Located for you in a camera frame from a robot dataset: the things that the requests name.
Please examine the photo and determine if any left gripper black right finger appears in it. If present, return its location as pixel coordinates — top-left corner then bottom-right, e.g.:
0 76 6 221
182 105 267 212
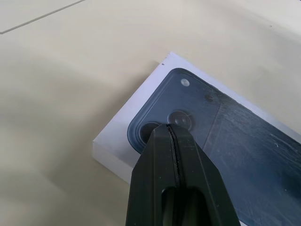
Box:
166 124 240 226

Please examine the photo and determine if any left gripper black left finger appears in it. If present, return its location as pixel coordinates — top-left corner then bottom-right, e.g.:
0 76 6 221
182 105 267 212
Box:
125 124 182 226

